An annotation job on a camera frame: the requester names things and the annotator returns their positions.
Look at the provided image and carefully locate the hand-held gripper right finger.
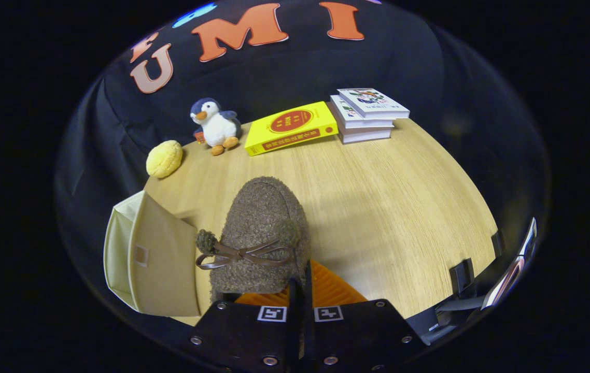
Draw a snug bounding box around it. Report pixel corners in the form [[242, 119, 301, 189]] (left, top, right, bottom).
[[301, 259, 428, 373]]

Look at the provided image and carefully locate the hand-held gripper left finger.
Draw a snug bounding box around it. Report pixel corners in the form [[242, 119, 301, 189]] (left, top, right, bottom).
[[190, 279, 300, 373]]

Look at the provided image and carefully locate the cream fabric storage box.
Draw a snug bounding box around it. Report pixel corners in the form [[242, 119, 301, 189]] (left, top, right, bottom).
[[103, 190, 203, 318]]

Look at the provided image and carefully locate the brown fuzzy shoe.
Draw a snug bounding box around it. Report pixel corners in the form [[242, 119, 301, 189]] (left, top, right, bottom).
[[195, 176, 312, 304]]

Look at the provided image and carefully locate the grey metal bar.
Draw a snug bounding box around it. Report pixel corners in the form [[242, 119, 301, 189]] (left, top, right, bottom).
[[406, 295, 487, 346]]

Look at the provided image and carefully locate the yellow bun plush toy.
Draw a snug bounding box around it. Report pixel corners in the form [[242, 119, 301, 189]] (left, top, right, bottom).
[[146, 140, 184, 179]]

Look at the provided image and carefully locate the penguin plush toy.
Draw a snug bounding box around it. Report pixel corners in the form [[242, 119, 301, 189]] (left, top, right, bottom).
[[190, 97, 242, 156]]

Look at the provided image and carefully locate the yellow book red circle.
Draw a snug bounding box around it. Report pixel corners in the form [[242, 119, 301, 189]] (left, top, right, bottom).
[[245, 101, 340, 157]]

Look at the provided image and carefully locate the white book illustrated cover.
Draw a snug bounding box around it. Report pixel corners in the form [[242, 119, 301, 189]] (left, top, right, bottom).
[[337, 88, 411, 120]]

